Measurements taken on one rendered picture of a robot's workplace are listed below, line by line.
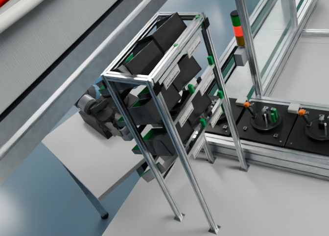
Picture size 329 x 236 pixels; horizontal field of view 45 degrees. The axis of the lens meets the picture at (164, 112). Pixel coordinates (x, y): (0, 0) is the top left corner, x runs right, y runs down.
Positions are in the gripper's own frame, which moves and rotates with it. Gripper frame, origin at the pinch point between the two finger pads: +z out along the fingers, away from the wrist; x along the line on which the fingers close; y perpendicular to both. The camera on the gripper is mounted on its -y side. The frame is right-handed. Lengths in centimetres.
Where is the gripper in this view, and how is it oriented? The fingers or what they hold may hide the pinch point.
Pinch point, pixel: (124, 129)
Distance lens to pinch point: 165.6
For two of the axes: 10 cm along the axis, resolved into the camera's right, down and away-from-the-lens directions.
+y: -0.3, 5.3, 8.4
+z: 7.9, 5.3, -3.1
